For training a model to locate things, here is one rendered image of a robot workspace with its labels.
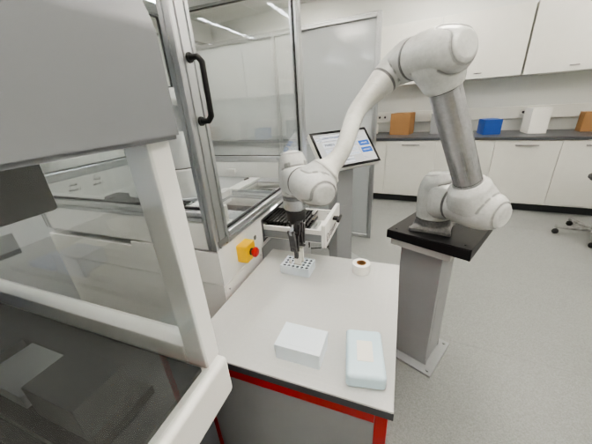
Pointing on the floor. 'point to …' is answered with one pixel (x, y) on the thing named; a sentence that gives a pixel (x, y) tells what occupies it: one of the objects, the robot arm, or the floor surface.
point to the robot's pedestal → (421, 306)
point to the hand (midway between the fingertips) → (299, 255)
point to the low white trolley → (357, 299)
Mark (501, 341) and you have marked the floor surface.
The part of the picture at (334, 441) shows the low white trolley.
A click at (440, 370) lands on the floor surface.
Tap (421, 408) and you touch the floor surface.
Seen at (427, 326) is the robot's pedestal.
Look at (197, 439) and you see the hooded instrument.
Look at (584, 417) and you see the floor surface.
